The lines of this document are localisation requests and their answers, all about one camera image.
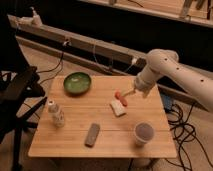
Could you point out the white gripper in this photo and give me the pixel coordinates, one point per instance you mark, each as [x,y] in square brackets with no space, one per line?
[143,82]

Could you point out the clear plastic bottle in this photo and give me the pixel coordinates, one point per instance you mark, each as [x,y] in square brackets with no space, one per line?
[57,114]

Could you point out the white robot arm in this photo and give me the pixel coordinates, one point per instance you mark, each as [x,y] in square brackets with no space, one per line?
[159,63]

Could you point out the white spray bottle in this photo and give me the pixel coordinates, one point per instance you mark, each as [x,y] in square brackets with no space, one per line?
[36,18]

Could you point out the white sponge block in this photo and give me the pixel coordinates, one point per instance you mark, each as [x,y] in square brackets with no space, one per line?
[117,108]

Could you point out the wooden table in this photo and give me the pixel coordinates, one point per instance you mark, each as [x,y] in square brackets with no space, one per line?
[115,138]

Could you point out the blue box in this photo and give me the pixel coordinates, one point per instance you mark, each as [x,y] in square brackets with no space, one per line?
[167,102]

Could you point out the white paper cup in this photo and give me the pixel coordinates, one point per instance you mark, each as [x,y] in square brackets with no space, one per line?
[143,133]

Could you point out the grey remote control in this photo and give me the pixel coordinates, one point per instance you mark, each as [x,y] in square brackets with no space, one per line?
[92,135]

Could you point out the green bowl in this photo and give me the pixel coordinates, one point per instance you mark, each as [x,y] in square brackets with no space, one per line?
[77,83]

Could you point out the black chair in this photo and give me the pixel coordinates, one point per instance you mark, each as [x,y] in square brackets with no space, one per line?
[18,81]

